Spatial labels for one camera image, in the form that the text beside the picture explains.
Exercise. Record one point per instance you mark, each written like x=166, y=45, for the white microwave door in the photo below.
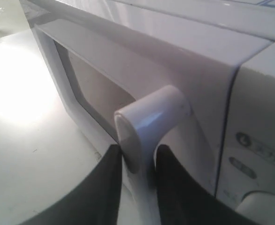
x=142, y=79

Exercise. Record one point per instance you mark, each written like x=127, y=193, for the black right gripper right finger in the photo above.
x=182, y=201

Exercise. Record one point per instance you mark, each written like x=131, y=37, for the white upper power knob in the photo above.
x=259, y=207

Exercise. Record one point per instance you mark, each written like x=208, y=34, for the white Midea microwave oven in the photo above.
x=248, y=159

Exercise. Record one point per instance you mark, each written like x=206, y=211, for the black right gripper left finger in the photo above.
x=95, y=201

